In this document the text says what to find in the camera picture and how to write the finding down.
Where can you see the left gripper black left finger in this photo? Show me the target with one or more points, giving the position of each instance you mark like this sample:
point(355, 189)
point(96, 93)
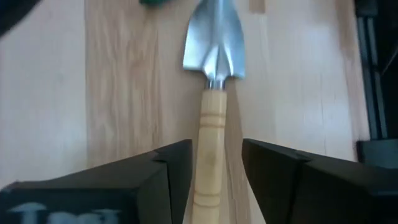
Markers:
point(93, 186)

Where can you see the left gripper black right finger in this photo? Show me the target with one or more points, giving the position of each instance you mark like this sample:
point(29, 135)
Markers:
point(311, 193)

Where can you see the black metal table frame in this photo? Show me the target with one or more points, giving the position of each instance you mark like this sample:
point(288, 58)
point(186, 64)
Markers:
point(371, 77)

